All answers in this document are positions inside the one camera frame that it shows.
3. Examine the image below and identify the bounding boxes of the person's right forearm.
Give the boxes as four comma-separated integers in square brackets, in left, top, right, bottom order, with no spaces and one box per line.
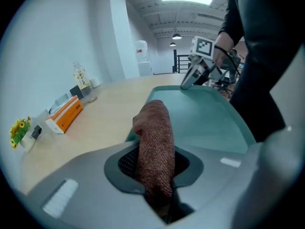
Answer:
[213,20,245,66]

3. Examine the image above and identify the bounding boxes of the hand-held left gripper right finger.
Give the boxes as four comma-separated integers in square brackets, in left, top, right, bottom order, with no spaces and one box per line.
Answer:
[166,125,298,229]

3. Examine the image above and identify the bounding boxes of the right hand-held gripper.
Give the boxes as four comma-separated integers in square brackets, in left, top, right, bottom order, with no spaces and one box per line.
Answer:
[180,36,224,90]

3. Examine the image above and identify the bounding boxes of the green tray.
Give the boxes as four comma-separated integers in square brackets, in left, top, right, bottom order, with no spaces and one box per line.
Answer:
[125,84,257,155]

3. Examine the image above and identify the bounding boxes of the potted artificial sunflowers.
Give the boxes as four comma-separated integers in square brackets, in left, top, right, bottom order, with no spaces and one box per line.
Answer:
[9,115,36,152]

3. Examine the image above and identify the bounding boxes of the person's black clothing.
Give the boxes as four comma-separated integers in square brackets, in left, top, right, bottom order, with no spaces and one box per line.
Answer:
[218,0,301,143]

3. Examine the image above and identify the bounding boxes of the clear plastic bottle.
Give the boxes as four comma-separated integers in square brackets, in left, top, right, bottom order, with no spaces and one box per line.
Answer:
[72,61,98,104]

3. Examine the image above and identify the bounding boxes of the black railing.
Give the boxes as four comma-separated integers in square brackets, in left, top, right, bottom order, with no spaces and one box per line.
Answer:
[173,49,193,74]

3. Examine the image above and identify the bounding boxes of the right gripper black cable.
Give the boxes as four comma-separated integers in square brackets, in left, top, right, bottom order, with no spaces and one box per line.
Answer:
[214,45,240,76]

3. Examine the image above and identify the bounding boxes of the brown cloth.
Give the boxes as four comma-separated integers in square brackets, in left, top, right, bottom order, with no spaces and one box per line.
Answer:
[132,99,177,219]

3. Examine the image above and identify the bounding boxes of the orange cardboard box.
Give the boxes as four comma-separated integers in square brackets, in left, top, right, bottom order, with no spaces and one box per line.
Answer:
[45,95,84,135]

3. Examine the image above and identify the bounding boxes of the black box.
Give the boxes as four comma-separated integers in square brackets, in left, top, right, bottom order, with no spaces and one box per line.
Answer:
[69,84,84,100]

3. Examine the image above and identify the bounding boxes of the clear glass cup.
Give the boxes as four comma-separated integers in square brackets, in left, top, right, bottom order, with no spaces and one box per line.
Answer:
[53,93,70,109]
[35,108,52,128]

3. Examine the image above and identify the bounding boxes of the white water dispenser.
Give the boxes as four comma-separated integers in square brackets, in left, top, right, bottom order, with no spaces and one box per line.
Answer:
[135,40,153,77]

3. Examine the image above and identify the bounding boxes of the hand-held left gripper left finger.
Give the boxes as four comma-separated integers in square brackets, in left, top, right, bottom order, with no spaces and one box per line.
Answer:
[23,141,168,229]

